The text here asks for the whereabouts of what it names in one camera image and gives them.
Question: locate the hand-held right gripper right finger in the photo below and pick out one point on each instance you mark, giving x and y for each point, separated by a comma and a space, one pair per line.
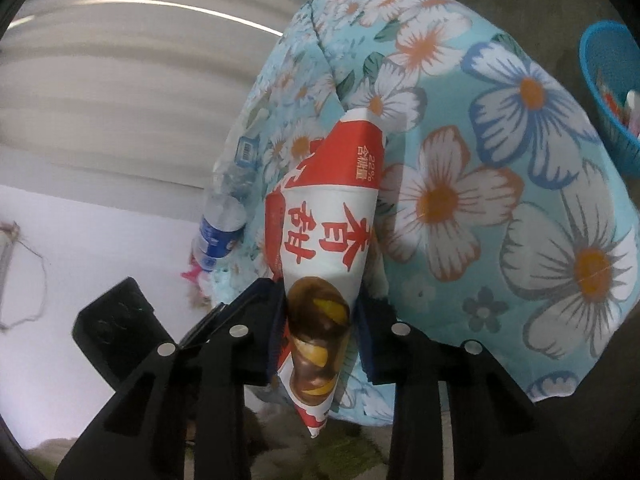
367, 345

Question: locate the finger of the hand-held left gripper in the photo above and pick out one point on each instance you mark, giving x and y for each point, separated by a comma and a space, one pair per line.
210, 321

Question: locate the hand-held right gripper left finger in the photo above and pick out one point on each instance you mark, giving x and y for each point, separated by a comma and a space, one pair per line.
275, 350

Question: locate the clear bottle with blue label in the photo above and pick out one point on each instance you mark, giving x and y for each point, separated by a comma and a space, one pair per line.
217, 235

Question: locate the red and white snack bag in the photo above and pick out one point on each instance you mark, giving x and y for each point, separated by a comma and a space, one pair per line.
325, 240

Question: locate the blue mesh wastebasket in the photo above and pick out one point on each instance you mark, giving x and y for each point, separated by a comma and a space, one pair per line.
607, 60

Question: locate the floral light blue blanket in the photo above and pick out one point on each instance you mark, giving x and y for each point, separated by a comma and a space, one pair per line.
475, 185

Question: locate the white curtain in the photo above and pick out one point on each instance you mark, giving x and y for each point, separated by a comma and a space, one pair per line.
125, 85

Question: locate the white capped bottle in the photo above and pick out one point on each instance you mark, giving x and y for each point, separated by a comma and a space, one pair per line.
634, 110

